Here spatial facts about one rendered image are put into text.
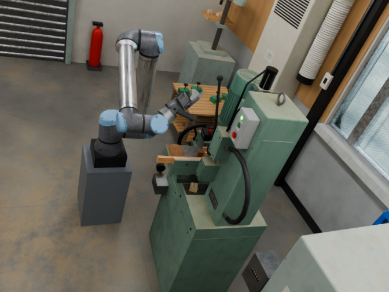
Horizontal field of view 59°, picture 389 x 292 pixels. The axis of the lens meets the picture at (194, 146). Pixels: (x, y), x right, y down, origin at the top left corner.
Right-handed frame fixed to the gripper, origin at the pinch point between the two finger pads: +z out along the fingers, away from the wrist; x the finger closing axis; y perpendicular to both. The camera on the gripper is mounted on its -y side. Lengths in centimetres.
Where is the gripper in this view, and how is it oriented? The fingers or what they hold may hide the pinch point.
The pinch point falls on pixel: (202, 94)
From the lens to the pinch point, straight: 183.8
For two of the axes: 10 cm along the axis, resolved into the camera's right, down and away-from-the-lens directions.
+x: -3.6, -1.1, 9.3
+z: 7.7, -6.0, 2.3
